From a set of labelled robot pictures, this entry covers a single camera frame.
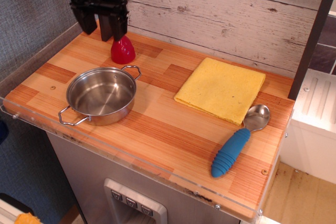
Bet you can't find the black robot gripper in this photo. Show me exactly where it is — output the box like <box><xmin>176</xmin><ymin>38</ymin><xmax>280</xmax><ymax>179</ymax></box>
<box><xmin>71</xmin><ymin>0</ymin><xmax>128</xmax><ymax>41</ymax></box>

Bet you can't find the red toy pepper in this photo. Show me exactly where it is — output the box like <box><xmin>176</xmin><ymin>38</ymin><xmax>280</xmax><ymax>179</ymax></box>
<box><xmin>111</xmin><ymin>35</ymin><xmax>135</xmax><ymax>64</ymax></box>

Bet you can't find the yellow folded cloth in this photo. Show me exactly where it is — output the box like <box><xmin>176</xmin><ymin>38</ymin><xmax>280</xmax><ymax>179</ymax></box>
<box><xmin>174</xmin><ymin>58</ymin><xmax>266</xmax><ymax>125</ymax></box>

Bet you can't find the stainless steel pot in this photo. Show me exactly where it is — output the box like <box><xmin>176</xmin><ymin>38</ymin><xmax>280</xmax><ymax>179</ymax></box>
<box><xmin>58</xmin><ymin>66</ymin><xmax>142</xmax><ymax>126</ymax></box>

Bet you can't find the clear acrylic edge guard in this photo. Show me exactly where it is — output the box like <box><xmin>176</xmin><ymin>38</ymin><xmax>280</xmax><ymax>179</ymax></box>
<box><xmin>3</xmin><ymin>93</ymin><xmax>294</xmax><ymax>223</ymax></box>

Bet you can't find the silver toy fridge dispenser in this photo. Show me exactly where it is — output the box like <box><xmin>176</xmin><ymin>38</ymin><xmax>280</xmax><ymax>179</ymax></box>
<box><xmin>104</xmin><ymin>178</ymin><xmax>168</xmax><ymax>223</ymax></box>

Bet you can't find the yellow object bottom left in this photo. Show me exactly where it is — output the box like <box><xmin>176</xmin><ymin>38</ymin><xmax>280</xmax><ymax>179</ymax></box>
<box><xmin>14</xmin><ymin>213</ymin><xmax>41</xmax><ymax>224</ymax></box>

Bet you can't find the white ribbed toy sink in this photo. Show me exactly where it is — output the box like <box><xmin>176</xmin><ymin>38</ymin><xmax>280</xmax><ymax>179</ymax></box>
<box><xmin>280</xmin><ymin>69</ymin><xmax>335</xmax><ymax>183</ymax></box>

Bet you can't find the blue-handled metal spoon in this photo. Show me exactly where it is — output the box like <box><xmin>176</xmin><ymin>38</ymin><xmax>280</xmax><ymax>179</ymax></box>
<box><xmin>211</xmin><ymin>104</ymin><xmax>270</xmax><ymax>178</ymax></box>

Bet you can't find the dark right support post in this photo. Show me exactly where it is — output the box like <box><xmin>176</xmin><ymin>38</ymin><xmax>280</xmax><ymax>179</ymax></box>
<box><xmin>288</xmin><ymin>0</ymin><xmax>333</xmax><ymax>100</ymax></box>

